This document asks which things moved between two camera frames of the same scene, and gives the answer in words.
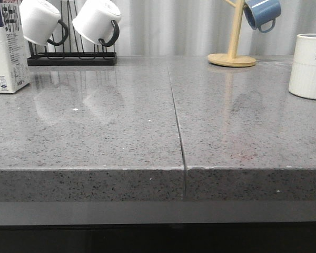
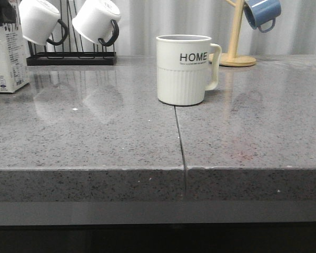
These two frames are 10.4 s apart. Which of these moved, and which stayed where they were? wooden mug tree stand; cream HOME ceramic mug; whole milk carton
Moved: cream HOME ceramic mug
Stayed: whole milk carton; wooden mug tree stand
